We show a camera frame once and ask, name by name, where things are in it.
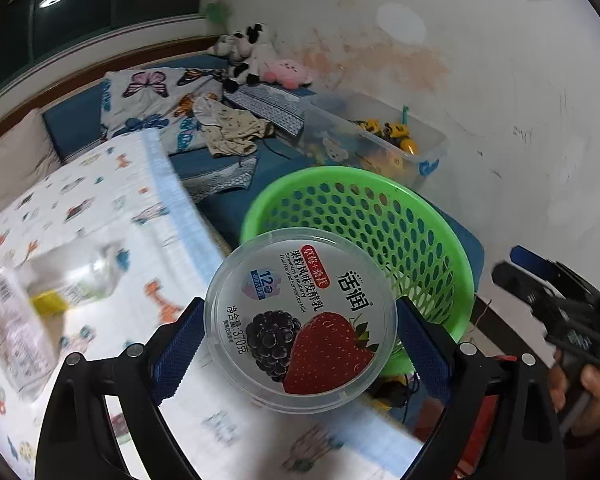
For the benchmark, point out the green plastic mesh basket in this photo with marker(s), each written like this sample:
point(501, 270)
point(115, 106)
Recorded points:
point(332, 174)

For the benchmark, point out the black and white cow plush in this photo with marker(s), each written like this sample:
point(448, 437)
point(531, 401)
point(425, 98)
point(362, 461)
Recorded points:
point(250, 52)

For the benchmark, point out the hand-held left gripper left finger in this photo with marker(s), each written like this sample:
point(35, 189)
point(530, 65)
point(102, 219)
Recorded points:
point(175, 355)

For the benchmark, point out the white printed blanket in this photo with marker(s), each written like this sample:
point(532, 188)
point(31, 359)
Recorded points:
point(105, 200)

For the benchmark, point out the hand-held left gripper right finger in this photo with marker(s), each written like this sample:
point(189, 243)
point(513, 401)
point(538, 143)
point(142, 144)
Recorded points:
point(430, 355)

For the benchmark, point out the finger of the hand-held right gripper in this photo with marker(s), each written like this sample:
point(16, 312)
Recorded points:
point(520, 285)
point(530, 260)

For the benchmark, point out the beige printed garment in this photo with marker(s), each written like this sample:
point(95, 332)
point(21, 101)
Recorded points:
point(230, 130)

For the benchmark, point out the dark window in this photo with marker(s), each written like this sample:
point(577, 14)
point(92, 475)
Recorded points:
point(80, 10)

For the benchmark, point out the yellow toy trucks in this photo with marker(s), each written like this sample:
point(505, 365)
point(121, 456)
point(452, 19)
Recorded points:
point(390, 130)

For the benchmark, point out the pink plush toy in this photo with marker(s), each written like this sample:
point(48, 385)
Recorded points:
point(287, 72)

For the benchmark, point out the blue bed mat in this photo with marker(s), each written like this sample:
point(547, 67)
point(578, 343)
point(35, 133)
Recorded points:
point(275, 160)

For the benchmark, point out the white pillow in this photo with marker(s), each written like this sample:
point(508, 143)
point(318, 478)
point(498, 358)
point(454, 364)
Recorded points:
point(15, 160)

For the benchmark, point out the strawberry yogurt tub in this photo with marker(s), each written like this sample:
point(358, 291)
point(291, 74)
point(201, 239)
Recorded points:
point(300, 320)

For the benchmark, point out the large butterfly print pillow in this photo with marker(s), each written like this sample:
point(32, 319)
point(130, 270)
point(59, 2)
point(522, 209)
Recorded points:
point(145, 95)

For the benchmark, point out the grey patterned cloth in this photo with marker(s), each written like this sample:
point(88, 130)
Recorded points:
point(225, 180)

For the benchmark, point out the clear plastic storage bin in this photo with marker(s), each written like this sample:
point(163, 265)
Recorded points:
point(340, 125)

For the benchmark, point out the person's right hand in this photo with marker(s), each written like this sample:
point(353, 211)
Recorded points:
point(595, 390)

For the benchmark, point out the person's right forearm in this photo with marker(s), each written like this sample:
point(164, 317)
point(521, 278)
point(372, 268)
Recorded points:
point(597, 452)

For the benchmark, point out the clear plastic bottle yellow label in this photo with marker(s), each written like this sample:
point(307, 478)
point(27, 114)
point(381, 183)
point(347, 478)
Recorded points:
point(10, 325)

